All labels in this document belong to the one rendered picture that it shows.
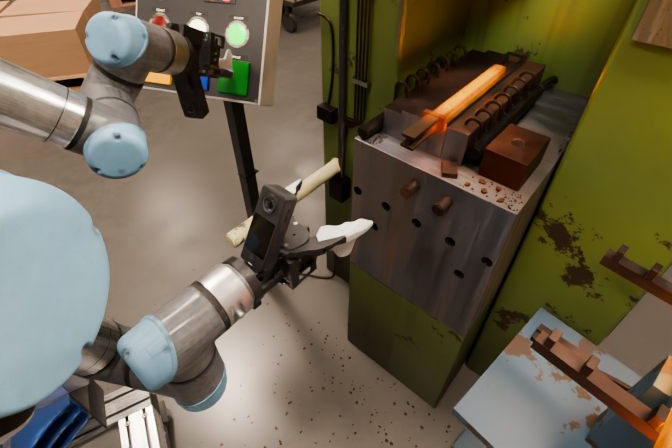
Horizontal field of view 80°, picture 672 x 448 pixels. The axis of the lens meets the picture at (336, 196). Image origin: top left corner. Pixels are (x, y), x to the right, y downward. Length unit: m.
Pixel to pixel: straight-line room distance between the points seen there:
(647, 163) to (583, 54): 0.41
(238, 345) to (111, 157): 1.17
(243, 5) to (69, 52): 2.53
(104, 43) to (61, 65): 2.83
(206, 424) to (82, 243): 1.32
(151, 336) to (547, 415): 0.65
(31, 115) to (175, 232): 1.56
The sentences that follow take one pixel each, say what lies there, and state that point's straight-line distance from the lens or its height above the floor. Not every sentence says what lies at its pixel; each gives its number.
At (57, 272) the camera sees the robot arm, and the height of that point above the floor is 1.25.
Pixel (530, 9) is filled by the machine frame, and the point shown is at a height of 1.09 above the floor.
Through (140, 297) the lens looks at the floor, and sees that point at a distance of 1.90.
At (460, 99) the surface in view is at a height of 1.01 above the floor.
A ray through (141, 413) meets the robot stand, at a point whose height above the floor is 0.23.
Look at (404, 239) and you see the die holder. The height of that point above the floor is 0.69.
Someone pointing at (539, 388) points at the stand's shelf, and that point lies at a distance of 0.87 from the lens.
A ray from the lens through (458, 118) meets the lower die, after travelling 0.88.
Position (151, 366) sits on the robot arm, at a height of 1.00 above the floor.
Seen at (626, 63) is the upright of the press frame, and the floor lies 1.14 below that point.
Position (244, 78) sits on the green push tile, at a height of 1.01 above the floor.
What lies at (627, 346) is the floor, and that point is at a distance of 1.94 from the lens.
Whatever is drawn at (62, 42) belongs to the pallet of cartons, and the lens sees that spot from 3.44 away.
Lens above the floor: 1.43
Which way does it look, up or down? 42 degrees down
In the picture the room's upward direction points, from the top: straight up
